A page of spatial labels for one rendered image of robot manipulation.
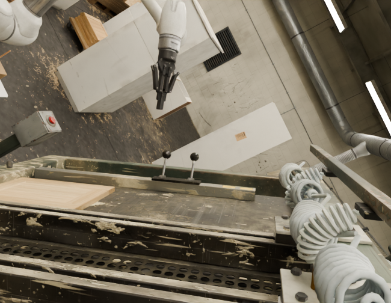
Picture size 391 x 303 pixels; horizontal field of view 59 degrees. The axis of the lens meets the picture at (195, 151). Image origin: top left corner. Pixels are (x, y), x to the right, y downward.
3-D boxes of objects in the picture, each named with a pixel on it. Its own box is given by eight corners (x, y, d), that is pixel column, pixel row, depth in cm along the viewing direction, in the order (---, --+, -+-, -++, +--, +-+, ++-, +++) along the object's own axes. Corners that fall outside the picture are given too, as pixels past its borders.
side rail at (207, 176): (71, 177, 182) (71, 156, 180) (287, 199, 162) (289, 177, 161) (64, 180, 176) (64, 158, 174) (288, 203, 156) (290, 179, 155)
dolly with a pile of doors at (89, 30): (85, 30, 534) (101, 20, 527) (100, 61, 535) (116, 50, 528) (62, 20, 474) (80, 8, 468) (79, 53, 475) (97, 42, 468)
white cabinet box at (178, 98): (148, 93, 692) (179, 76, 676) (160, 119, 693) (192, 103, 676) (139, 92, 648) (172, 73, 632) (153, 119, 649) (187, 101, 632)
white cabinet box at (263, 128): (162, 158, 593) (272, 102, 547) (177, 189, 593) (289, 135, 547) (150, 163, 534) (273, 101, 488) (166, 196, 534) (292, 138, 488)
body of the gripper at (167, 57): (163, 47, 137) (160, 70, 137) (181, 53, 142) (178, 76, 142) (154, 50, 143) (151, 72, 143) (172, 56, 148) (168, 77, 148)
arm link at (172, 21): (183, 35, 137) (184, 45, 150) (188, -4, 137) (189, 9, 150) (155, 31, 137) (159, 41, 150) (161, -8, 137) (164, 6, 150)
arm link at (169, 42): (185, 39, 141) (183, 54, 141) (173, 43, 148) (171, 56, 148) (166, 32, 136) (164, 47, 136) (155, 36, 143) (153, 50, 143)
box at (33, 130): (25, 125, 183) (52, 110, 179) (35, 146, 183) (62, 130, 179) (9, 127, 171) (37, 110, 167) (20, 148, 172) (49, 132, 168)
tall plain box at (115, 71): (90, 76, 475) (202, 9, 436) (109, 115, 476) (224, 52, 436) (50, 68, 388) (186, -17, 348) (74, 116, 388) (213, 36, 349)
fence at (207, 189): (41, 175, 157) (41, 166, 156) (254, 197, 140) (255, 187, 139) (34, 177, 152) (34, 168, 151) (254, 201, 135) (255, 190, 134)
